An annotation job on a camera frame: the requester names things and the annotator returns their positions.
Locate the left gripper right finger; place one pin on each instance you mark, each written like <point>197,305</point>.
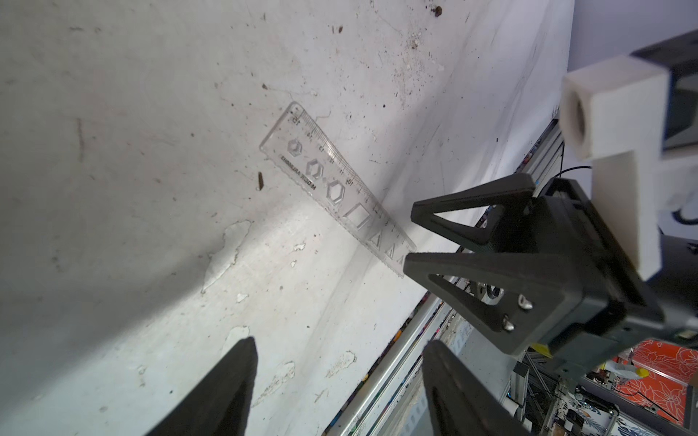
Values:
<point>458,403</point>

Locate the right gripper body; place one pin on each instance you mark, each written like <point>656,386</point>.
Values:
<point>616,308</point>

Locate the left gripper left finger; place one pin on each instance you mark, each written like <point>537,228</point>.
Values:
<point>220,404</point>

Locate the short clear stencil ruler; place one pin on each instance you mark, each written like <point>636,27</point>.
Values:
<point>300,149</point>

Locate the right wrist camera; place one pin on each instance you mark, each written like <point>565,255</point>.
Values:
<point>634,118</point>

